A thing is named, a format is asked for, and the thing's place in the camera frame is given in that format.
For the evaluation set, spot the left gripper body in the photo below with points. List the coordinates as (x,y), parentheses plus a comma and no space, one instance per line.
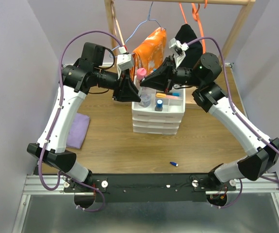
(122,81)

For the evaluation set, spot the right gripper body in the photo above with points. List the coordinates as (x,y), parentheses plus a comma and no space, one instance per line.
(174,71)

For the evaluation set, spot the yellow pink highlighter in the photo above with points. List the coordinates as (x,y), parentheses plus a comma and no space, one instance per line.
(166,96)

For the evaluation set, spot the pink lid pen tube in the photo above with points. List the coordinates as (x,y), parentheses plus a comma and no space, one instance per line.
(140,74)

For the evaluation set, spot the clear paperclip jar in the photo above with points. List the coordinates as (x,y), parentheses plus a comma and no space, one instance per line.
(145,100)

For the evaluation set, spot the black teal highlighter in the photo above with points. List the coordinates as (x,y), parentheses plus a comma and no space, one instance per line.
(173,94)

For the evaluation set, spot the blue lid small jar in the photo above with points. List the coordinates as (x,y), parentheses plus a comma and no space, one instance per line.
(159,105)

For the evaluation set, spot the small blue cap piece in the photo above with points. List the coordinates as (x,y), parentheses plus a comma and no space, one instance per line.
(174,164)

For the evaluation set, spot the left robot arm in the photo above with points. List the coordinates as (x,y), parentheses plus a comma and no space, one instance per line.
(77,79)

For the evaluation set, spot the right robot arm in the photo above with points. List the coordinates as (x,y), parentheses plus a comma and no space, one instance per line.
(261,151)

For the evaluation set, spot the orange patterned cloth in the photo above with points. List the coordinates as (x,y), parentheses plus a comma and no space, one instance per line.
(150,53)

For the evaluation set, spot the white drawer organizer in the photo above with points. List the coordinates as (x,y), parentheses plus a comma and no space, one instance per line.
(166,122)

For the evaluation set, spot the black garment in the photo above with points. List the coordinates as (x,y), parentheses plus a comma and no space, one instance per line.
(193,54)

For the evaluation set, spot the wooden clothes rack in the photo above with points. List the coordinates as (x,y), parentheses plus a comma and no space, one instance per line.
(236,28)

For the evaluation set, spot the purple folded cloth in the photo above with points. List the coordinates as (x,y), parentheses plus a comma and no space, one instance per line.
(78,131)

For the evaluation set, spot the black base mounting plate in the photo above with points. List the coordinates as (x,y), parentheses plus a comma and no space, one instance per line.
(162,187)

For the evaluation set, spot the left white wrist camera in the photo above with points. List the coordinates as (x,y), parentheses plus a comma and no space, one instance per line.
(124,60)

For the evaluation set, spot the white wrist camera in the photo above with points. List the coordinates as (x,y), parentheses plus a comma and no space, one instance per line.
(124,60)
(178,49)

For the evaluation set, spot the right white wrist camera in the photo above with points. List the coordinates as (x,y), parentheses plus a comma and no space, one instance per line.
(178,49)

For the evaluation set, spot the blue wire hanger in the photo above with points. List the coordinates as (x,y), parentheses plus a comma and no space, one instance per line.
(116,28)

